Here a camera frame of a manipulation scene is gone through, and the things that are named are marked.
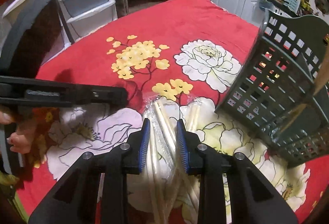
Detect person's left hand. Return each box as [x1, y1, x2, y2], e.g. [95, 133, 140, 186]
[0, 105, 61, 169]

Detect wrapped chopsticks pile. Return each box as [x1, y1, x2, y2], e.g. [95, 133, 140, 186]
[143, 97, 201, 223]

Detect dark green utensil basket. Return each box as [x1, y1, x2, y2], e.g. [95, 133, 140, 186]
[217, 11, 328, 167]

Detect red floral blanket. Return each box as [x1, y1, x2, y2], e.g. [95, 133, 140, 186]
[17, 0, 328, 222]

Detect white lower cabinets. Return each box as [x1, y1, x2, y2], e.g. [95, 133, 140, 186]
[211, 0, 297, 27]

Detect blue knife block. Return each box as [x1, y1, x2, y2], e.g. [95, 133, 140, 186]
[284, 0, 301, 14]

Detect hanging pot lid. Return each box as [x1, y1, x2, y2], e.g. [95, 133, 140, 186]
[315, 0, 329, 15]

